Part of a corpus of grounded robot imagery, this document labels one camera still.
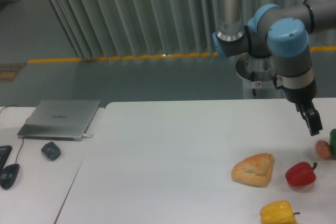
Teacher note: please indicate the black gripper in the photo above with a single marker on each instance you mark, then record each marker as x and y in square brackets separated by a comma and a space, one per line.
[301, 90]

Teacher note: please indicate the red bell pepper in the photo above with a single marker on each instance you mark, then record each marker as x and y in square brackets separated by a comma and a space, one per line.
[301, 174]

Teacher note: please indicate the yellow bell pepper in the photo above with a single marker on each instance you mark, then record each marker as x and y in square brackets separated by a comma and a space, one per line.
[277, 212]

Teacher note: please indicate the black computer mouse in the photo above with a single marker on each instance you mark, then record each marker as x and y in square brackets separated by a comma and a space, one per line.
[9, 175]

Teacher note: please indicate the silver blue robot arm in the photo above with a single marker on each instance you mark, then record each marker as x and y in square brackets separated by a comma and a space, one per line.
[276, 42]

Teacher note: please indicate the green bell pepper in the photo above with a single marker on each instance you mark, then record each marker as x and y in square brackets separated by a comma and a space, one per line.
[332, 139]

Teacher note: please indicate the brown egg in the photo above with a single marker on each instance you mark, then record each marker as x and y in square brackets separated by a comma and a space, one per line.
[323, 149]

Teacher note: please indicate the golden pastry bread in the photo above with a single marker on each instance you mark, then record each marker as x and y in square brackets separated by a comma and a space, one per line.
[254, 171]

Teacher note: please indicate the grey pleated curtain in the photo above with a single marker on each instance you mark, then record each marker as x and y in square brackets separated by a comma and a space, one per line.
[111, 28]

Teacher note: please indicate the silver closed laptop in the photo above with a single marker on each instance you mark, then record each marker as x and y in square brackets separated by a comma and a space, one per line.
[66, 120]

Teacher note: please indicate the black earbuds case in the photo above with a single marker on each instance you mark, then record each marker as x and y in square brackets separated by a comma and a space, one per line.
[51, 151]

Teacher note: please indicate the black keyboard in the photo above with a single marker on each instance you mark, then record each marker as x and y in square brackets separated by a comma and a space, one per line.
[5, 151]

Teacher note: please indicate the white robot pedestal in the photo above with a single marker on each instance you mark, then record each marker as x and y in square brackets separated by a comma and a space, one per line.
[260, 83]

